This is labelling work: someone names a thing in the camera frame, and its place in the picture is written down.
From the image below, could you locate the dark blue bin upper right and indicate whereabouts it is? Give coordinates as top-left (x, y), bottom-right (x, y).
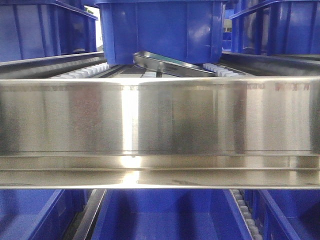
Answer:
top-left (230, 0), bottom-right (320, 56)

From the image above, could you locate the white roller track upper right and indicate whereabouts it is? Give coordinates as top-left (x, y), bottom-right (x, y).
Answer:
top-left (202, 63), bottom-right (247, 77)

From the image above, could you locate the white roller track strip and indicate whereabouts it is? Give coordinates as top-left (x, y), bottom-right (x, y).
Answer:
top-left (230, 189), bottom-right (263, 240)

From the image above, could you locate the white roller track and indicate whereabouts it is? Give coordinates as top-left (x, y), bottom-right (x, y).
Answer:
top-left (202, 63), bottom-right (247, 77)
top-left (50, 62), bottom-right (111, 79)

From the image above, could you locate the white roller track upper left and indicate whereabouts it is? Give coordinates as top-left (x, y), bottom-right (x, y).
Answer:
top-left (50, 62), bottom-right (111, 79)

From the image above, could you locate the dark blue bin upper middle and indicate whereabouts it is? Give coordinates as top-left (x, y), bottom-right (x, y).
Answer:
top-left (95, 0), bottom-right (226, 65)

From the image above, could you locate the dark blue bin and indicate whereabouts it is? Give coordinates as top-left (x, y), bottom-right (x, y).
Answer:
top-left (244, 189), bottom-right (320, 240)
top-left (230, 0), bottom-right (320, 56)
top-left (92, 189), bottom-right (252, 240)
top-left (95, 0), bottom-right (226, 65)
top-left (0, 189), bottom-right (91, 240)
top-left (0, 0), bottom-right (97, 62)

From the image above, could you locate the dark blue bin upper left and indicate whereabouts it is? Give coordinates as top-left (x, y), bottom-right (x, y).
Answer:
top-left (0, 0), bottom-right (97, 62)

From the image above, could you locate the dark blue bin lower left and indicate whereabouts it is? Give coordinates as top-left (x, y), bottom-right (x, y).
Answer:
top-left (0, 189), bottom-right (91, 240)

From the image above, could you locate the dark blue bin lower right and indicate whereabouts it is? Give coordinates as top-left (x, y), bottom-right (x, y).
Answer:
top-left (244, 189), bottom-right (320, 240)

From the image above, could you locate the tilted steel stopper plate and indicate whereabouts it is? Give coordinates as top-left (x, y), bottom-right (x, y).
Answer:
top-left (132, 51), bottom-right (216, 78)

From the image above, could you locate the dark blue bin lower middle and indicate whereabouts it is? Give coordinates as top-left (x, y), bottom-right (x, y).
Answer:
top-left (92, 189), bottom-right (252, 240)

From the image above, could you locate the steel lane divider rail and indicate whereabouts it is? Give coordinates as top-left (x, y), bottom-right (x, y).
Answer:
top-left (72, 189), bottom-right (107, 240)

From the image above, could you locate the stainless steel shelf front rail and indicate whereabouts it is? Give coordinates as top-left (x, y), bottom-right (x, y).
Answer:
top-left (0, 76), bottom-right (320, 189)

